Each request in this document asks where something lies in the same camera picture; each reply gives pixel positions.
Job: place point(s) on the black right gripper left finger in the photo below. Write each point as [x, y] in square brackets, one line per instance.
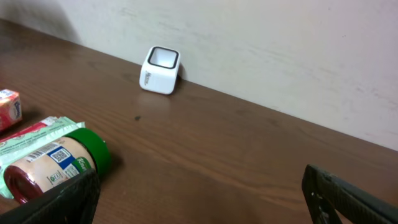
[73, 201]

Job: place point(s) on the white toilet wipes pack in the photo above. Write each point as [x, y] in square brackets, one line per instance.
[16, 148]

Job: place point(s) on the white barcode scanner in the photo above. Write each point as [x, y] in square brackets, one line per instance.
[159, 70]

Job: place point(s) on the red snack packet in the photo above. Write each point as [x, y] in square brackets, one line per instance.
[35, 127]

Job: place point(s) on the green lid seasoning jar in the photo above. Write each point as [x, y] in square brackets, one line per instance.
[55, 163]

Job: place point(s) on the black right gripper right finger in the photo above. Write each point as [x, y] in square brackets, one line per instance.
[327, 196]

